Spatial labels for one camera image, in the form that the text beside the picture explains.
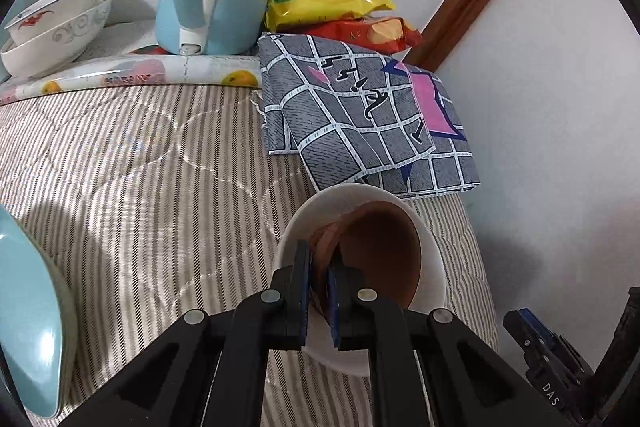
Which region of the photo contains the large white bowl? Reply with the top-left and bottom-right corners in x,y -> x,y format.
273,183 -> 447,377

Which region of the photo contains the blue square plate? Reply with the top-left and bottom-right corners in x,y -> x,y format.
1,210 -> 63,417

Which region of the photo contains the brown clay bowl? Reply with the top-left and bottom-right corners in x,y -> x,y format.
309,222 -> 338,315
332,200 -> 422,308

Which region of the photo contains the striped quilted tablecloth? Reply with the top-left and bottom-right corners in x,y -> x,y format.
0,83 -> 500,427

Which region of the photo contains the grey checkered folded cloth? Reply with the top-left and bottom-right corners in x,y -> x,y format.
257,34 -> 480,199

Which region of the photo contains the red chips bag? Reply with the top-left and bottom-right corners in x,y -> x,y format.
291,16 -> 422,55

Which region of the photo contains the fruit print table mat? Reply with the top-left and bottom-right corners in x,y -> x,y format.
1,20 -> 262,105

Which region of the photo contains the white scroll pattern bowl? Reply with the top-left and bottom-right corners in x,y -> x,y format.
1,0 -> 112,78

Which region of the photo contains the yellow chips bag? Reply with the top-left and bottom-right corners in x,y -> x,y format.
264,0 -> 396,32

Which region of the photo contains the fish pattern porcelain bowl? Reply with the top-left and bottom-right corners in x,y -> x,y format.
4,0 -> 96,44

